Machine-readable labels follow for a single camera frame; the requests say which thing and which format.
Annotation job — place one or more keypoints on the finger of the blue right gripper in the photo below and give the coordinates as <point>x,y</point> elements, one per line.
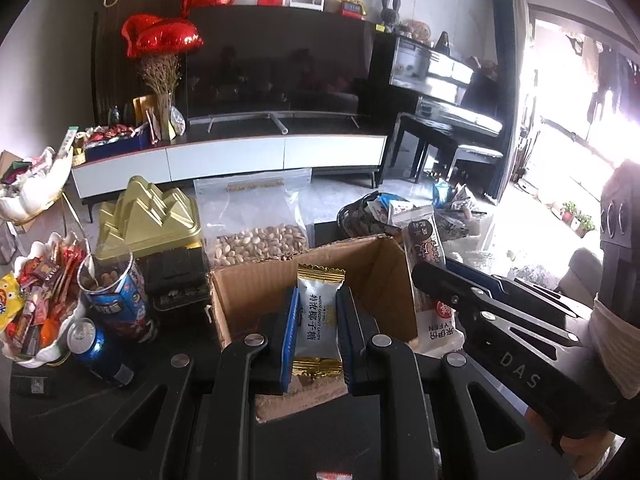
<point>477,274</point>
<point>449,288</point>

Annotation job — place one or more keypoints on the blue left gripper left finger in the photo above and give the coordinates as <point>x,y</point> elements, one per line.
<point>289,336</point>

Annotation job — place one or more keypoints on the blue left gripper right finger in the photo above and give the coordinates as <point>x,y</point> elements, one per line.
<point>343,303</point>

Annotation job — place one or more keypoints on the white gold candy packet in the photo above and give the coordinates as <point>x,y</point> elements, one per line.
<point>316,351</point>

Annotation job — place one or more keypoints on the brown white snack bar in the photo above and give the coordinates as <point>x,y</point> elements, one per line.
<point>437,330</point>

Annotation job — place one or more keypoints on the dark bowl of snacks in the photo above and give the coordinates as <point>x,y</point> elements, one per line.
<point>379,213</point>

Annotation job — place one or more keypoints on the brown cardboard box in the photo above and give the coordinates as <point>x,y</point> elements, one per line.
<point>372,272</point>

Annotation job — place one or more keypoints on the clear bag of pistachios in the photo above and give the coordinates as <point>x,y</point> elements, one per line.
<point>253,217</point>

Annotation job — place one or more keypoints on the black piano bench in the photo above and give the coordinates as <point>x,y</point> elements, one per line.
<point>450,146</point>

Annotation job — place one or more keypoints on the gold mountain tissue box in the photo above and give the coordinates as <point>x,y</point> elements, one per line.
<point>146,220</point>

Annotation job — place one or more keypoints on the blue soda can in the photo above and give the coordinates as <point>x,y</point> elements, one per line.
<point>95,349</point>

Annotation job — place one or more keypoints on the blue snack cup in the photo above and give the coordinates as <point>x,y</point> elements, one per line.
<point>114,289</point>

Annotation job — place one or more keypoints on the black upright piano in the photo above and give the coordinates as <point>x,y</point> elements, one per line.
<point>406,76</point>

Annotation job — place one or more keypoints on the white tv cabinet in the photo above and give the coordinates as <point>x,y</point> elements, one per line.
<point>235,156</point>

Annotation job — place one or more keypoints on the white shell snack bowl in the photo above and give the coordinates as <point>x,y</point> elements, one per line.
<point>40,301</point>

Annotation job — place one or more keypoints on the black television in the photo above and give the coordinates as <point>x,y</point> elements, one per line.
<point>264,59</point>

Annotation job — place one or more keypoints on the grey bunny figurine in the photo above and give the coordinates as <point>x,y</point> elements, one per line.
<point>390,13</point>

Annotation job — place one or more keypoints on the blue tray of candies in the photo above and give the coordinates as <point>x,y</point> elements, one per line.
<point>104,142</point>

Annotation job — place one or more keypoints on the dried flower vase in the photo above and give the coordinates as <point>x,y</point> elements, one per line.
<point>161,73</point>

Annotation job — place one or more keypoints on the upper white shell bowl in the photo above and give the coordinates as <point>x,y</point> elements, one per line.
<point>30,186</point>

